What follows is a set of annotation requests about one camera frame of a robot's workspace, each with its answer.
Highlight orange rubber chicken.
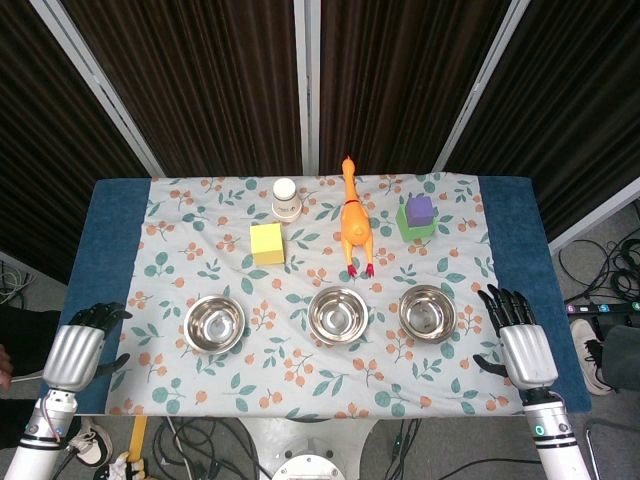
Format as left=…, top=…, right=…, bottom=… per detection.
left=339, top=155, right=376, bottom=280

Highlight black and white sneaker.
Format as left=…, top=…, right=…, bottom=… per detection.
left=67, top=418, right=114, bottom=469

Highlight black floor cable bundle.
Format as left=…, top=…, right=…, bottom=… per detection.
left=557, top=238, right=640, bottom=306

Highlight blue table cover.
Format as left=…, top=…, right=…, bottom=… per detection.
left=33, top=175, right=592, bottom=417

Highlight white partition post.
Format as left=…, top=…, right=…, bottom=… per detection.
left=432, top=0, right=532, bottom=174
left=292, top=0, right=322, bottom=176
left=28, top=0, right=167, bottom=177

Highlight green block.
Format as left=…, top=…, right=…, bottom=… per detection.
left=395, top=203, right=440, bottom=244

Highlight black cables under table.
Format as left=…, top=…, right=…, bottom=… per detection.
left=149, top=417, right=274, bottom=480

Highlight dark ribbed partition panel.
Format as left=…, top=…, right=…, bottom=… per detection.
left=444, top=0, right=640, bottom=242
left=0, top=0, right=151, bottom=284
left=59, top=0, right=304, bottom=179
left=318, top=0, right=514, bottom=176

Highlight grey metal chair leg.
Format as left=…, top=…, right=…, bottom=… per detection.
left=584, top=418, right=640, bottom=480

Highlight grey trouser leg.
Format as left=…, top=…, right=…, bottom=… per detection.
left=602, top=324, right=640, bottom=392

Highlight purple cube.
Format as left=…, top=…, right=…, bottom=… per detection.
left=405, top=195, right=434, bottom=225

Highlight steel bowl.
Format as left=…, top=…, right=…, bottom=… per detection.
left=307, top=285, right=370, bottom=347
left=398, top=284, right=457, bottom=345
left=182, top=294, right=247, bottom=356

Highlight person in dark clothes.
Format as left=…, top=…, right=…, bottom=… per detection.
left=0, top=303, right=62, bottom=451

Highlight yellow cube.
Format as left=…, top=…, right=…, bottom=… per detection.
left=249, top=222, right=287, bottom=267

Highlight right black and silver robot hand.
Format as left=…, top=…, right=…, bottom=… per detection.
left=472, top=283, right=560, bottom=392

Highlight white paper cup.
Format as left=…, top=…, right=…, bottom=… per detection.
left=270, top=177, right=303, bottom=223

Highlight white and black glove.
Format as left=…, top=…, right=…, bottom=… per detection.
left=94, top=452, right=149, bottom=480

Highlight yellow strap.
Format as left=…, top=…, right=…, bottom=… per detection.
left=127, top=414, right=149, bottom=464

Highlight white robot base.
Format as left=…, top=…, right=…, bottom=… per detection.
left=239, top=417, right=386, bottom=480

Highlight white partition base rail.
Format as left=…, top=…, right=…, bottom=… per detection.
left=547, top=174, right=640, bottom=254

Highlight white sneaker with black laces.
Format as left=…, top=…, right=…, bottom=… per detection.
left=569, top=318, right=615, bottom=396

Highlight grey cable bundle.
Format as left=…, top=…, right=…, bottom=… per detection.
left=0, top=259, right=32, bottom=306

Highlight floral tablecloth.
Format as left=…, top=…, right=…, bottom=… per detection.
left=104, top=172, right=524, bottom=420

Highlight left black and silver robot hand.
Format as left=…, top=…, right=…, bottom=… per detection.
left=42, top=301, right=134, bottom=394

